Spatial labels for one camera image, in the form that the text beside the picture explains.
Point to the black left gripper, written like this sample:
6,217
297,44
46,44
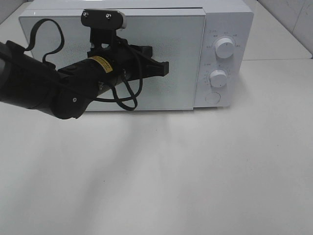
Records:
112,60

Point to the round white door button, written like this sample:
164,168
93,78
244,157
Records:
213,98

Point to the white microwave door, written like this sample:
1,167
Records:
174,34

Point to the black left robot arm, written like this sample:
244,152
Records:
67,92

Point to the white microwave oven body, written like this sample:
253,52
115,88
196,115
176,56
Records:
223,18

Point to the lower white timer knob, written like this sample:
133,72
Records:
218,78

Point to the upper white power knob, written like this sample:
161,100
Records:
224,47

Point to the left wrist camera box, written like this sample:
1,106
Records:
103,19

